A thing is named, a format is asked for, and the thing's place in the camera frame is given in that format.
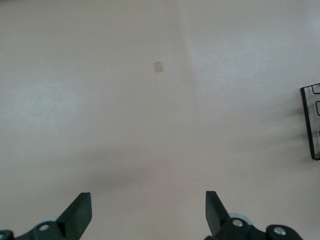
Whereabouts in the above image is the small brown tape square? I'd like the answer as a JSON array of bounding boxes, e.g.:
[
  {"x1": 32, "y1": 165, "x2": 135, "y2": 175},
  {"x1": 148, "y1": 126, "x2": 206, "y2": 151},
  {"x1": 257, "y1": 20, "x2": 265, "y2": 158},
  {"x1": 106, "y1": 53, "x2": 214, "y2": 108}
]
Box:
[{"x1": 152, "y1": 61, "x2": 165, "y2": 74}]

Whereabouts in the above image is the black wire cup holder rack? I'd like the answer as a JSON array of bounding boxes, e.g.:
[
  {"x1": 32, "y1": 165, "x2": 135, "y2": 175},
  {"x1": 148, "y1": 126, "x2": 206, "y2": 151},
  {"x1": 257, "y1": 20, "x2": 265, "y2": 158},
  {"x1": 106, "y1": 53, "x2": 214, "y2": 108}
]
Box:
[{"x1": 300, "y1": 83, "x2": 320, "y2": 161}]

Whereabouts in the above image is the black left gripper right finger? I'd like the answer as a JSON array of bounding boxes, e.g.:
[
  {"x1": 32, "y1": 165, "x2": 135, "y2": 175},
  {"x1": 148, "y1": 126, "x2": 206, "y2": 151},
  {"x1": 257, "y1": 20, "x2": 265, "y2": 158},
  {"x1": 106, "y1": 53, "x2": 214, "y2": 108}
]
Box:
[{"x1": 204, "y1": 190, "x2": 303, "y2": 240}]

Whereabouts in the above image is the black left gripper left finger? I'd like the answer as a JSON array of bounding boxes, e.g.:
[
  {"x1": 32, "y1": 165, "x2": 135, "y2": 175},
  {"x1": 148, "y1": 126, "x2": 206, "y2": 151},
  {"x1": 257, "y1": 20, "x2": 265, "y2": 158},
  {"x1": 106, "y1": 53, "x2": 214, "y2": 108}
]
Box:
[{"x1": 14, "y1": 191, "x2": 93, "y2": 240}]

